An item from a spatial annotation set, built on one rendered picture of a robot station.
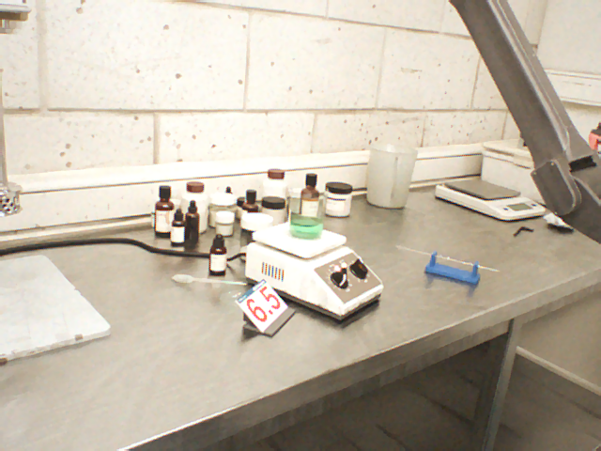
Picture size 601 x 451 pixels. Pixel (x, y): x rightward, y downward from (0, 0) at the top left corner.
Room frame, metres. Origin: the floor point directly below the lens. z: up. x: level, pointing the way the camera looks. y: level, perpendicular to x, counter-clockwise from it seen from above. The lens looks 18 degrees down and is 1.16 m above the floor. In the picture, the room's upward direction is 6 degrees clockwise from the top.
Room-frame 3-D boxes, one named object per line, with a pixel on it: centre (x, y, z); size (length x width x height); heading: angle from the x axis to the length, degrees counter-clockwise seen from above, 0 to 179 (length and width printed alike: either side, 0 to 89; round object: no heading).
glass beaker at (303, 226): (0.93, 0.00, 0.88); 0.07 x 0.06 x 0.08; 138
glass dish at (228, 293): (0.83, 0.10, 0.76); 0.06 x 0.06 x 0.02
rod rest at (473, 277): (1.04, -0.29, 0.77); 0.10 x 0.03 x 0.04; 66
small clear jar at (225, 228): (1.14, 0.17, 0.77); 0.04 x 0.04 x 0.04
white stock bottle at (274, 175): (1.30, 0.08, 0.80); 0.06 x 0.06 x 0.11
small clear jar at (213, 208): (1.20, 0.18, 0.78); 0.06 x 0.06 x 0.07
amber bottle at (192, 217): (1.10, 0.22, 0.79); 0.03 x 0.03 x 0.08
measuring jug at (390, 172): (1.50, -0.21, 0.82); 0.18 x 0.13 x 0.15; 3
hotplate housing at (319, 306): (0.91, -0.02, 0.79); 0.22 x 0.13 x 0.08; 55
